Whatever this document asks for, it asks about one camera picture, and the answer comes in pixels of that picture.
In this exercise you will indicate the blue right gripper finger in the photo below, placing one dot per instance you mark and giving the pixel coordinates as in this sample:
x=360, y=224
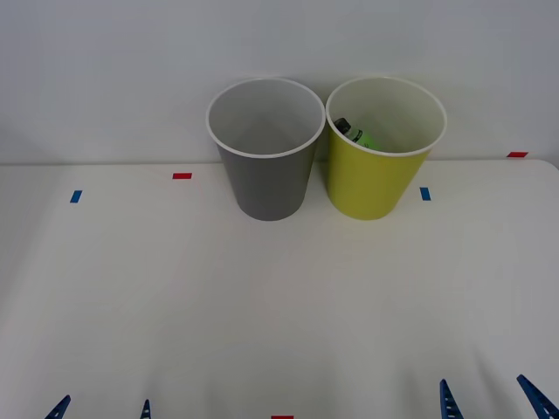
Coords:
x=449, y=403
x=539, y=397

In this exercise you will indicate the green plastic bottle black cap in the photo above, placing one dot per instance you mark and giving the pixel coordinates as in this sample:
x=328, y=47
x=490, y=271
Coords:
x=358, y=134

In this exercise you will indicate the yellow-green plastic bin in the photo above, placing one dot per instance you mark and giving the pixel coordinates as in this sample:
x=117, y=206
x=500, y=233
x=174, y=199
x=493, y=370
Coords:
x=371, y=183

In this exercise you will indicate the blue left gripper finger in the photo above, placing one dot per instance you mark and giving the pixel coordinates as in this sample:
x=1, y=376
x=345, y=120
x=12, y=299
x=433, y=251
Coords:
x=146, y=411
x=59, y=409

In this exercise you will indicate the grey plastic bin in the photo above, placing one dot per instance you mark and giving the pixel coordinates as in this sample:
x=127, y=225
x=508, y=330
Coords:
x=268, y=183

